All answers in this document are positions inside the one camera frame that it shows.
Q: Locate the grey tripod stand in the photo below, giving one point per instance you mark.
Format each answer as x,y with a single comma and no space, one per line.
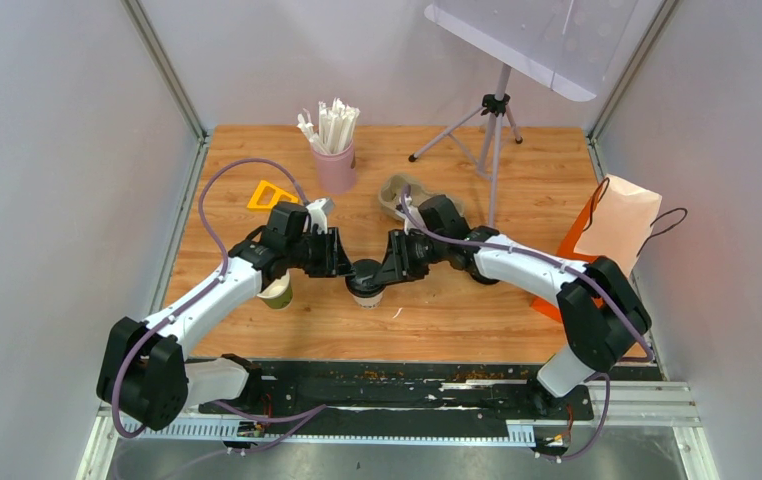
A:
495,108

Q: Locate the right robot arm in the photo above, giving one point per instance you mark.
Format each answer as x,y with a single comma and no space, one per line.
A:
602,315

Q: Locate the black cup lid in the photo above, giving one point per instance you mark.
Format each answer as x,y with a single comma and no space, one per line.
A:
361,283

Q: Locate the pink straw holder cup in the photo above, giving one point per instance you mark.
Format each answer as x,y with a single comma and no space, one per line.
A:
336,172

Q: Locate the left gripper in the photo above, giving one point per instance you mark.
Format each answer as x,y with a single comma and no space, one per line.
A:
336,260

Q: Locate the wrapped straws bundle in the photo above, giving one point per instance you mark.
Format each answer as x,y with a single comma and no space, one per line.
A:
333,131

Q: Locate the stack of black lids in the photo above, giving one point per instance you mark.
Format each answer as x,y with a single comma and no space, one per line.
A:
481,279

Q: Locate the orange paper bag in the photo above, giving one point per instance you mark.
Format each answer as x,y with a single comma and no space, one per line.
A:
616,222

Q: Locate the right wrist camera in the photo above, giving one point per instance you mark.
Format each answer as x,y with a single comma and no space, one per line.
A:
412,221

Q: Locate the white paper cup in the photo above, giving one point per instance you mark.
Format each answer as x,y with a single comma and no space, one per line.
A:
369,302

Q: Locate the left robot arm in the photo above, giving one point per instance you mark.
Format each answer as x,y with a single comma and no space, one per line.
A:
145,372

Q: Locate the green paper cup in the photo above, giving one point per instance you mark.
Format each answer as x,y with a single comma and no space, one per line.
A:
279,294

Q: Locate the yellow triangular plastic piece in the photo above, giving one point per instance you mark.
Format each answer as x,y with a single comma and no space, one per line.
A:
267,195

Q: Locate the white board on tripod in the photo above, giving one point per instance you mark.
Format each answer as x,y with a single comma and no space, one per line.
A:
564,45

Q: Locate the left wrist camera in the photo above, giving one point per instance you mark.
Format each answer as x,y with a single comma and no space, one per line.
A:
318,211

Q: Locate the pulp cup carrier tray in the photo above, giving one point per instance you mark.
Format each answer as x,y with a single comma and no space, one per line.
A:
389,195

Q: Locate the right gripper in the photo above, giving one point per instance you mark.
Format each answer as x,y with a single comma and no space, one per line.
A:
397,250

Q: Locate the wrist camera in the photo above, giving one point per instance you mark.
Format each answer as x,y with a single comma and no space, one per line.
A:
318,211
412,221

